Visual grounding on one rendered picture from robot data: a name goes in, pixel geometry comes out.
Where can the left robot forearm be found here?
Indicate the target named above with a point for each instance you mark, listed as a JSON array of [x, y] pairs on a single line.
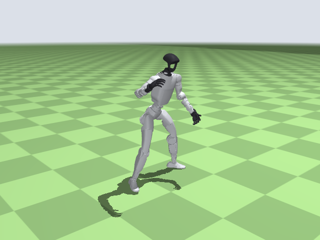
[[187, 105]]

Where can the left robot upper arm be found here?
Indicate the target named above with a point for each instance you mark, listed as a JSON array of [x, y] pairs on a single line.
[[178, 88]]

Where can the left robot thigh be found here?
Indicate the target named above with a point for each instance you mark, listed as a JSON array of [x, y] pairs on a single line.
[[168, 123]]

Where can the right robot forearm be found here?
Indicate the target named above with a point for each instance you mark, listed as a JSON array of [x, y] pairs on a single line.
[[141, 91]]

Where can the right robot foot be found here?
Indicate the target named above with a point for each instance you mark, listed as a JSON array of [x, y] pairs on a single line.
[[133, 185]]

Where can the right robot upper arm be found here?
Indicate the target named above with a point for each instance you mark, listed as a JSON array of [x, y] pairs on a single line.
[[151, 79]]

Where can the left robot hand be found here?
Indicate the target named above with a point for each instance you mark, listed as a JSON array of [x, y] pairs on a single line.
[[195, 117]]

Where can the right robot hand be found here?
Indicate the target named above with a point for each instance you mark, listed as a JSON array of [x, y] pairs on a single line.
[[154, 84]]

